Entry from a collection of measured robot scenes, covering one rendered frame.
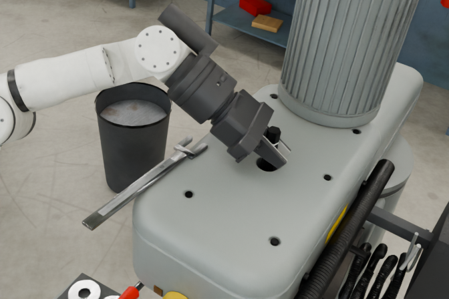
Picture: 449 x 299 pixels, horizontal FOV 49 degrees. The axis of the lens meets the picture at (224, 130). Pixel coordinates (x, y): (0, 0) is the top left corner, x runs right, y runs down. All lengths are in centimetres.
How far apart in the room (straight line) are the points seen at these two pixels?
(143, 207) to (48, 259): 239
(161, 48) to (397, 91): 80
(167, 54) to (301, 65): 28
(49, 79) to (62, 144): 307
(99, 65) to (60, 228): 255
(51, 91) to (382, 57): 53
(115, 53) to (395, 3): 44
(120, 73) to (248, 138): 22
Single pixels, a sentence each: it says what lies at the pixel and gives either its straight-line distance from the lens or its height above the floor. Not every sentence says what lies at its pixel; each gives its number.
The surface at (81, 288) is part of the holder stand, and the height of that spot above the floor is 114.
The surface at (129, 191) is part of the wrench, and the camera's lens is 73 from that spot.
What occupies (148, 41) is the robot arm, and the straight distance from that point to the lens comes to 71.
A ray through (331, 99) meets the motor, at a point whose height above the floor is 195.
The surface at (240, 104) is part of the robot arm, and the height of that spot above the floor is 199.
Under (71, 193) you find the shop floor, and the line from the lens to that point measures 343.
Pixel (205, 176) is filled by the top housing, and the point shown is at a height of 189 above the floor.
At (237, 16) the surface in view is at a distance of 528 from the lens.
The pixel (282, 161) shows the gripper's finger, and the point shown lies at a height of 192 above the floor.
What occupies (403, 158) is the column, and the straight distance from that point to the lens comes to 148.
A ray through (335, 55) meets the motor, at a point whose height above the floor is 203.
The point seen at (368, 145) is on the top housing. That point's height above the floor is 189.
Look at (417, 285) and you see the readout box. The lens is 114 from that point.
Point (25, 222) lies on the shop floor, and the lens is 331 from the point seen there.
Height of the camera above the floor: 242
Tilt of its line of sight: 38 degrees down
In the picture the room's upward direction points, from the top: 8 degrees clockwise
